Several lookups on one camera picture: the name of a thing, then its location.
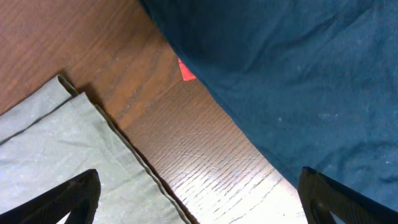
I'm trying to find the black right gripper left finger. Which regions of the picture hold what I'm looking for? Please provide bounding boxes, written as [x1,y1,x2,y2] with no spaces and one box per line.
[1,169,101,224]

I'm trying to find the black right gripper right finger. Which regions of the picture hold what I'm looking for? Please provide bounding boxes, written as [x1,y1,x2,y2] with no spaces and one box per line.
[297,167,397,224]

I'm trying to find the khaki green shorts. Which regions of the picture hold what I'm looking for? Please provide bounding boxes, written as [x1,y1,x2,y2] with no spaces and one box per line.
[1,75,188,224]

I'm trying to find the navy blue garment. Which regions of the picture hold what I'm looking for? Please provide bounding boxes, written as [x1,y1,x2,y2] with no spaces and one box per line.
[142,0,397,209]

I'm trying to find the red garment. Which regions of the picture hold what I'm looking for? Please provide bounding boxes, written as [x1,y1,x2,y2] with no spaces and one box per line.
[178,58,197,82]

